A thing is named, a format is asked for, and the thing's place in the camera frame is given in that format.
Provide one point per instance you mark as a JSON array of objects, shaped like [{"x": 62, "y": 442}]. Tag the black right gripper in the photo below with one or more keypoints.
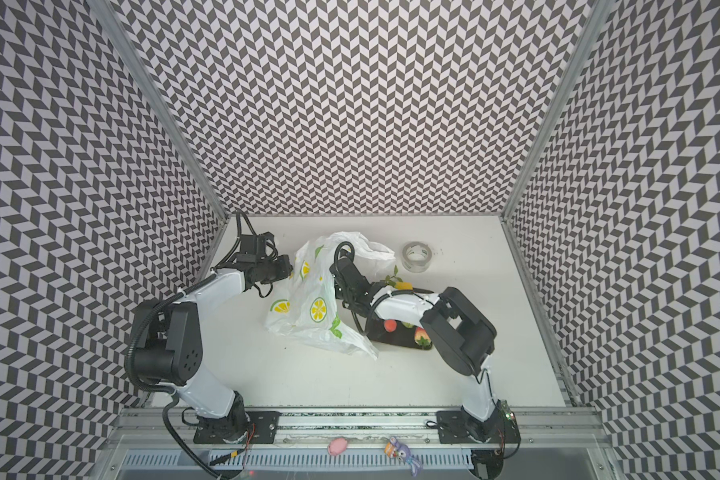
[{"x": 345, "y": 271}]

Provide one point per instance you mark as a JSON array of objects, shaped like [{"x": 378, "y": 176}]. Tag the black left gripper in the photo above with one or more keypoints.
[{"x": 286, "y": 267}]

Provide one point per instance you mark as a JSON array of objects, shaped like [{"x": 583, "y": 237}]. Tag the yellow fake pear with leaves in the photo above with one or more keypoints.
[{"x": 396, "y": 282}]

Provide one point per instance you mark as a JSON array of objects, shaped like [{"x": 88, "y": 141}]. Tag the white lemon-print plastic bag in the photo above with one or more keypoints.
[{"x": 304, "y": 306}]

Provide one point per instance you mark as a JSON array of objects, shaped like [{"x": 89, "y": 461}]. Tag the red fake strawberry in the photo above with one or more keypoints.
[{"x": 422, "y": 339}]

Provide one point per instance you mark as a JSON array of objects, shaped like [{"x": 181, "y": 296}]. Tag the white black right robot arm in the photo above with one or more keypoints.
[{"x": 447, "y": 322}]

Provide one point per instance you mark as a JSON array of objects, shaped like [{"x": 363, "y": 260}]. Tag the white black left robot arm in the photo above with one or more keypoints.
[{"x": 165, "y": 353}]

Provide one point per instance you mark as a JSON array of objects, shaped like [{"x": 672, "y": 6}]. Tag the black square tray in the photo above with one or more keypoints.
[{"x": 402, "y": 337}]

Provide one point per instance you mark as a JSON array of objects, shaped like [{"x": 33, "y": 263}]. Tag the clear packing tape roll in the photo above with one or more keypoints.
[{"x": 416, "y": 256}]

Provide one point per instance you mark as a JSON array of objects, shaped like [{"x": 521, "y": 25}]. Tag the purple octopus toy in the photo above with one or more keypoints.
[{"x": 397, "y": 450}]

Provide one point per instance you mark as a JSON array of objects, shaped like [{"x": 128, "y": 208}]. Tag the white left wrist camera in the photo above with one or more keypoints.
[{"x": 254, "y": 247}]

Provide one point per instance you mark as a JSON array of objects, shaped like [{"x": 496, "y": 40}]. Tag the pink toy on rail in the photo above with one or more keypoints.
[{"x": 337, "y": 446}]

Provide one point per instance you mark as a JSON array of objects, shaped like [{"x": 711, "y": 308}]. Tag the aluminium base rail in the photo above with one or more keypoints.
[{"x": 534, "y": 427}]

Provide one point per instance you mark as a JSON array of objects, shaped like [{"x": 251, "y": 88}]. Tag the aluminium corner post left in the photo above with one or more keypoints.
[{"x": 109, "y": 21}]

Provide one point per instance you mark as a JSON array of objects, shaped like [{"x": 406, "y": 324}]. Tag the aluminium corner post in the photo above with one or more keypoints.
[
  {"x": 601, "y": 10},
  {"x": 109, "y": 21}
]

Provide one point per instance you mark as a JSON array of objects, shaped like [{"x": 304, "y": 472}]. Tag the aluminium corner post right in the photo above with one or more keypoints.
[{"x": 601, "y": 10}]

